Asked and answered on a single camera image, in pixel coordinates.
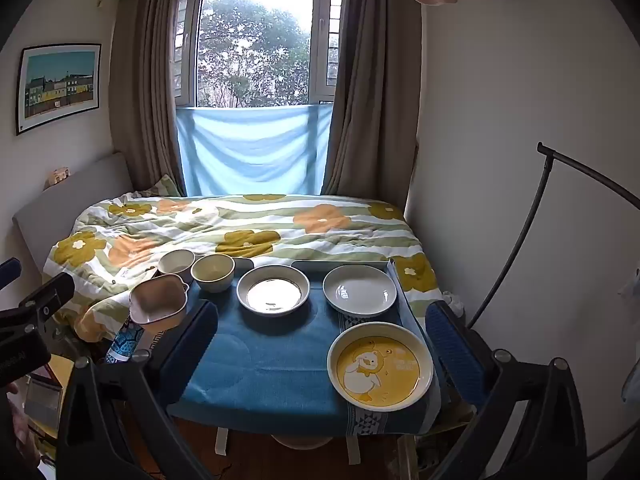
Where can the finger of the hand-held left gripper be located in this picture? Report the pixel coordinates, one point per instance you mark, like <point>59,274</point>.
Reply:
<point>50,290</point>
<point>9,271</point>

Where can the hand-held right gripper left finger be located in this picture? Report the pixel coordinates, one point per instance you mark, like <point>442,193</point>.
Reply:
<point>197,332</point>

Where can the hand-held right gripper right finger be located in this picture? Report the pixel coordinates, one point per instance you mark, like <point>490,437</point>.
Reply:
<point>452,347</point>

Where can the pink square bowl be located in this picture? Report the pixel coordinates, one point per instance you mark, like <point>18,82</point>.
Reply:
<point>157,302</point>

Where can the pale yellow round bowl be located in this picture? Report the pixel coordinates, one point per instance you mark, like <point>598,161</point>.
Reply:
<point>212,271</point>

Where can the white deep plate dark rim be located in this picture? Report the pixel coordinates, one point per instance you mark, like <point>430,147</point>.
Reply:
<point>272,291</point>

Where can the white crumpled bag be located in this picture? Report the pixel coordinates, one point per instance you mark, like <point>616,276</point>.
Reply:
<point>454,301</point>

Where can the white round bowl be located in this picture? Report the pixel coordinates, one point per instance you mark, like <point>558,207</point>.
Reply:
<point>176,261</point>

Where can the yellow duck print plate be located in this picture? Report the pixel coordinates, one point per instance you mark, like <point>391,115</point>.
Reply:
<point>380,366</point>

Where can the blue towel tablecloth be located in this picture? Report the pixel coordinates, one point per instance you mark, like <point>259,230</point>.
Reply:
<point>270,360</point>

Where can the grey padded headboard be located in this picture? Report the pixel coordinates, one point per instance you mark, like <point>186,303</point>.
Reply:
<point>75,195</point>

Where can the small box on headboard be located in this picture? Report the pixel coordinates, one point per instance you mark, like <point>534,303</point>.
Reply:
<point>58,176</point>

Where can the plain white plate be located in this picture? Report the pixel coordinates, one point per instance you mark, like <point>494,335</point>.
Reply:
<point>360,291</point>

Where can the floral striped blanket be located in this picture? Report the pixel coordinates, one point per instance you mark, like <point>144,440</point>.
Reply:
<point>280,230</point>

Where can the light blue tray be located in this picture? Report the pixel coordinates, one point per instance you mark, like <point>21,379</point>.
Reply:
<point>345,264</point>

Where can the green patterned pillow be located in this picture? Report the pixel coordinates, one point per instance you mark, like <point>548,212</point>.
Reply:
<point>160,187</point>

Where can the light blue hanging cloth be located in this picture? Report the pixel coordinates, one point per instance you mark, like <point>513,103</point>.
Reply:
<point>255,150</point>

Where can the black arched lamp stand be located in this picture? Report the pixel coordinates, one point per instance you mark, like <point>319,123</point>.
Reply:
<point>541,148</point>

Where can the brown curtain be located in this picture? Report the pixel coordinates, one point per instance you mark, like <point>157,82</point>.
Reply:
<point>375,100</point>
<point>145,85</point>

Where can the window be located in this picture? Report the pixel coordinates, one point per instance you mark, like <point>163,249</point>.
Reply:
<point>255,40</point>

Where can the framed wall picture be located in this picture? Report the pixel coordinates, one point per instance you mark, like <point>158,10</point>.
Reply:
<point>57,87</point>

